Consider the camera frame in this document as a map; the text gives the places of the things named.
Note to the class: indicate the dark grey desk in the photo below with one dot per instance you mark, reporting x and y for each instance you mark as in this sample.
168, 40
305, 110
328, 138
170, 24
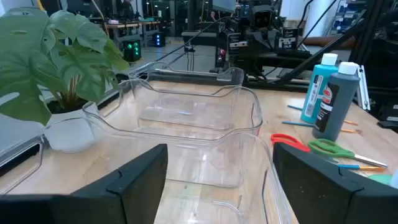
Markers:
199, 39

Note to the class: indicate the green monstera plant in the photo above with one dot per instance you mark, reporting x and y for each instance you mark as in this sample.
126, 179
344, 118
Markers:
28, 62

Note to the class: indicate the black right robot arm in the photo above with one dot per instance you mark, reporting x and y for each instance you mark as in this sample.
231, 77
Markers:
245, 21

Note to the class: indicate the clear plastic bin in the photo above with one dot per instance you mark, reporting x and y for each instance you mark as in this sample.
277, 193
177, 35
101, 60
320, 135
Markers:
199, 130
192, 205
186, 73

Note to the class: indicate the green paint bottle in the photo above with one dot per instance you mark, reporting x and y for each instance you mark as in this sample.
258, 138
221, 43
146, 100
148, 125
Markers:
381, 180

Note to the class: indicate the red scissors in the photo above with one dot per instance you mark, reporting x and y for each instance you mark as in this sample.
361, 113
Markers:
287, 141

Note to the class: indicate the computer tower blue lights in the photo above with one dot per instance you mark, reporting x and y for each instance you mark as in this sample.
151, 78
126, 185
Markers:
158, 40

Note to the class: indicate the teal paint bottle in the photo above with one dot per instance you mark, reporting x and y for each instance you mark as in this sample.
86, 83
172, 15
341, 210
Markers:
314, 93

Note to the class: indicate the computer tower green lights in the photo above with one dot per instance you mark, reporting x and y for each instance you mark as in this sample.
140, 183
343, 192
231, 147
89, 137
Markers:
132, 51

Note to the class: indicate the green scissors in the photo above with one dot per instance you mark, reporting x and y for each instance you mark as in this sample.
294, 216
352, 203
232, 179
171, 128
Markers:
329, 149

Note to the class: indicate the black paint bottle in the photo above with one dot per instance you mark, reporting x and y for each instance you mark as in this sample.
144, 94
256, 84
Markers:
339, 105

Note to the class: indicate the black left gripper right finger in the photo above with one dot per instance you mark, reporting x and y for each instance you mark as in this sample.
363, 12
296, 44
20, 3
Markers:
320, 196

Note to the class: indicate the computer tower red light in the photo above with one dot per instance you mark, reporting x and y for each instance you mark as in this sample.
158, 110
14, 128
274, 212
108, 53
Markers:
221, 56

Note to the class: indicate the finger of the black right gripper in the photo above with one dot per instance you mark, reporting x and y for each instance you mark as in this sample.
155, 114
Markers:
288, 39
237, 45

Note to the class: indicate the wooden workbench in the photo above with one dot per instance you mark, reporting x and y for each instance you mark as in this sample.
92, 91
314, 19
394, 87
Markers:
124, 25

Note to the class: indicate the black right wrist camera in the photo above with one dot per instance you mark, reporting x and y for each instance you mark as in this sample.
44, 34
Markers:
262, 17

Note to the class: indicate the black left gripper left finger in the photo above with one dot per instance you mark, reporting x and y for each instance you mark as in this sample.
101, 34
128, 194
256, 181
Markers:
124, 199

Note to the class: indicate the white plant pot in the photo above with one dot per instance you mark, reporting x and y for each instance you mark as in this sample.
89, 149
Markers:
71, 133

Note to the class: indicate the silver aluminium bracket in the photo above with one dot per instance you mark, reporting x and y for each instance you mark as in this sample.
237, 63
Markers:
363, 93

